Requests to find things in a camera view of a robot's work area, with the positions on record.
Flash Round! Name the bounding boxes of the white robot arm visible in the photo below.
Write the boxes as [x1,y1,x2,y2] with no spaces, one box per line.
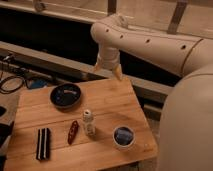
[90,14,213,171]

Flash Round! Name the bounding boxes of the black cable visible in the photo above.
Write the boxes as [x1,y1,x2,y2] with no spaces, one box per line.
[0,54,28,95]

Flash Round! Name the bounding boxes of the red chili pepper toy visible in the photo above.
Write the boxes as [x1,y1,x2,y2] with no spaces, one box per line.
[68,121,79,144]

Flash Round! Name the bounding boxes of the white cup with blue contents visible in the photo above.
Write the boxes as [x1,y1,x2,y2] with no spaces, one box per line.
[112,125,135,149]

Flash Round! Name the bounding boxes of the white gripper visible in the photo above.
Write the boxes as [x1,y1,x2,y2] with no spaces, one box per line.
[93,45,123,81]

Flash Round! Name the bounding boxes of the small white bottle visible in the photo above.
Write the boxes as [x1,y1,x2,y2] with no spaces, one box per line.
[83,109,95,136]

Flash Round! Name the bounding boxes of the black bowl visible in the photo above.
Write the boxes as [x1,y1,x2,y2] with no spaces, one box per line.
[50,83,81,108]

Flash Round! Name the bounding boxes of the blue object behind board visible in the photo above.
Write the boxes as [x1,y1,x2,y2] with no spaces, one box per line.
[29,79,47,89]

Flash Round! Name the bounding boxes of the black white striped block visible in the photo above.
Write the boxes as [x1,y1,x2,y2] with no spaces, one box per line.
[36,128,50,160]

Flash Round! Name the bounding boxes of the wooden board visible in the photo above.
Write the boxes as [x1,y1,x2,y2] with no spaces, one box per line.
[3,77,159,171]

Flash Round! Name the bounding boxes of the dark object at left edge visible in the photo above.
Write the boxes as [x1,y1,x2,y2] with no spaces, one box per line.
[0,105,15,171]

